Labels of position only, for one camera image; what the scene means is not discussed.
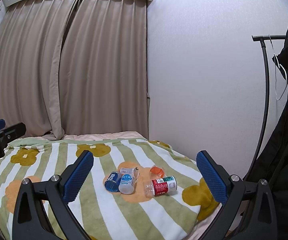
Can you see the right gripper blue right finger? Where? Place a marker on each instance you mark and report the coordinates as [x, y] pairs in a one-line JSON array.
[[247, 209]]

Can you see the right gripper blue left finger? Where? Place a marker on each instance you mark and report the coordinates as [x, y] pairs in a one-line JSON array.
[[30, 220]]

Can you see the blue plastic cup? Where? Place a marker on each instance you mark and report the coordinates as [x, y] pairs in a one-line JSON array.
[[113, 181]]

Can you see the white plastic cup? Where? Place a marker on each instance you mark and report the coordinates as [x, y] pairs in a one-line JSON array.
[[127, 184]]

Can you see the clear cup with red label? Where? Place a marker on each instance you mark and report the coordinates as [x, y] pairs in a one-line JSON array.
[[157, 187]]

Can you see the orange plastic cup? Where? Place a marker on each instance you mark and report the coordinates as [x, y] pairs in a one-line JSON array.
[[156, 171]]

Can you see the clear cup with white label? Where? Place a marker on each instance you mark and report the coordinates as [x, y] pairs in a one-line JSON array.
[[131, 171]]

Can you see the beige curtain left panel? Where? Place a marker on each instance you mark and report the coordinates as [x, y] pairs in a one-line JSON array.
[[31, 39]]

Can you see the beige curtain panel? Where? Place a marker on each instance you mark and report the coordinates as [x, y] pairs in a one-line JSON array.
[[31, 39], [103, 69]]

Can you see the green striped flower blanket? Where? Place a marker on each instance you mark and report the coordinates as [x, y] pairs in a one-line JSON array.
[[183, 214]]

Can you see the beige curtain right panel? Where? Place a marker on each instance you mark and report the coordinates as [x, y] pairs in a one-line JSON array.
[[103, 69]]

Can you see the black clothes rack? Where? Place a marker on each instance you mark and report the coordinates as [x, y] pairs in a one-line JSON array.
[[262, 40]]

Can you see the white wire hanger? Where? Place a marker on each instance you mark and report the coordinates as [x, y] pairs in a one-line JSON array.
[[281, 77]]

